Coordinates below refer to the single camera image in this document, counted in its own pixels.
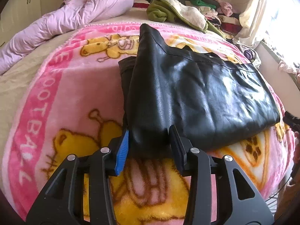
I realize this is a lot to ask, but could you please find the black leather jacket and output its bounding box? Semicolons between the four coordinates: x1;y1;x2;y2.
118;24;280;158

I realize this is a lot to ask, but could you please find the bag of clothes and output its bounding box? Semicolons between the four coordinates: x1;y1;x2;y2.
237;45;261;69

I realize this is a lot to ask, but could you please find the pile of folded clothes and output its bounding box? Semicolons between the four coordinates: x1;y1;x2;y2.
185;0;242;40

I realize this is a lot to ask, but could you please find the person's right hand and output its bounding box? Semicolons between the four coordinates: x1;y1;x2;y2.
293;132;300;164

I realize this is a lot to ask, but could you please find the floral cloth on windowsill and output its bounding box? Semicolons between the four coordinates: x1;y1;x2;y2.
260;39;299;88

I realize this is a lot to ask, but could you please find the pink cartoon fleece blanket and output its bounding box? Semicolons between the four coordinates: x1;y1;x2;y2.
1;21;296;225

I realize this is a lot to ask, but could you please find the cream window curtain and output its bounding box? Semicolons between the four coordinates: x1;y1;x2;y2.
234;0;276;49

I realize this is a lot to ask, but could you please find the green and cream blanket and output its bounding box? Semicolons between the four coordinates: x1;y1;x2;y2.
146;0;226;39

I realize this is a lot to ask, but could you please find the red striped pillow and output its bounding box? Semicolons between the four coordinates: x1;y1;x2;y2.
133;0;150;9

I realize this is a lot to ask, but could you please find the white wardrobe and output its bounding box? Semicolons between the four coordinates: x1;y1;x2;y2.
1;0;41;46

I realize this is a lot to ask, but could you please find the lilac quilted duvet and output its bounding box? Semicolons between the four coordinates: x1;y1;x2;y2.
1;0;134;74

